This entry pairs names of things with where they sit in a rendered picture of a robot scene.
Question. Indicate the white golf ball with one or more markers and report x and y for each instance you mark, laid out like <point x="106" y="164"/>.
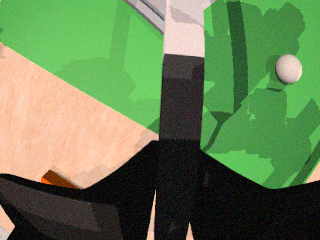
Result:
<point x="288" y="68"/>

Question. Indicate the green flat mat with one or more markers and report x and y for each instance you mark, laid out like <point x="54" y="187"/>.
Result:
<point x="253" y="122"/>

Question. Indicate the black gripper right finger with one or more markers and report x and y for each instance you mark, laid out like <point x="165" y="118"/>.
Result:
<point x="228" y="206"/>

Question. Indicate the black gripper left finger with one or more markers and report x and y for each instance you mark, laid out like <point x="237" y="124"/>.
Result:
<point x="118" y="207"/>

